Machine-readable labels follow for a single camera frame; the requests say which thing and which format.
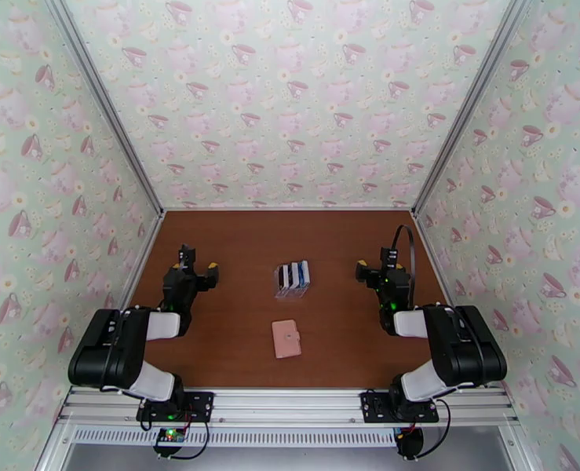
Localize aluminium frame leg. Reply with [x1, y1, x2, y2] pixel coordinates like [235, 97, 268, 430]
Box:
[498, 419, 543, 471]
[34, 419, 77, 471]

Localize black power cable loop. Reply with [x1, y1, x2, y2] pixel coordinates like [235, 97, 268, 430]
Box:
[169, 420, 210, 461]
[414, 398, 451, 460]

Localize clear acrylic card stand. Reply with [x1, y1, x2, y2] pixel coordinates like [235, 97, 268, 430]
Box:
[273, 261, 313, 302]

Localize aluminium table side rail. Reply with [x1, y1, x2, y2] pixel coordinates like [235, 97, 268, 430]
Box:
[120, 211, 166, 311]
[413, 211, 460, 309]

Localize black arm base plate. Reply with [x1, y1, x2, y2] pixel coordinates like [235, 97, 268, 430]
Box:
[136, 391, 216, 423]
[359, 391, 440, 425]

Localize pink card holder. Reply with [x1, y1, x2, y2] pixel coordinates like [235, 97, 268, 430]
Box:
[271, 319, 303, 360]

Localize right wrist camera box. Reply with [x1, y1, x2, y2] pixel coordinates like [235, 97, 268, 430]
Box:
[379, 246, 402, 272]

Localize aluminium table end rail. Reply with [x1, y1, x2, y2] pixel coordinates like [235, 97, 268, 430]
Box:
[163, 206, 414, 213]

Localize aluminium frame post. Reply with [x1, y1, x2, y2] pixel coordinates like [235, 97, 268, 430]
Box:
[42, 0, 166, 216]
[410, 0, 537, 217]

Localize black round controller mount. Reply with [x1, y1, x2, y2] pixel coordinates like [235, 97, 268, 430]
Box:
[393, 426, 425, 460]

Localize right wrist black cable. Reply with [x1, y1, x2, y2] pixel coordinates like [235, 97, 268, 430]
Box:
[391, 224, 418, 309]

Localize green circuit board on mount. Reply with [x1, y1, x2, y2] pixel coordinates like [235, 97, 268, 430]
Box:
[153, 426, 188, 458]

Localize perforated metal cable tray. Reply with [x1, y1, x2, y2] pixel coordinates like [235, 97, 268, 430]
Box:
[71, 425, 404, 448]

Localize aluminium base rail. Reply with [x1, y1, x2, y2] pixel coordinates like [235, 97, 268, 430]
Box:
[57, 385, 520, 428]

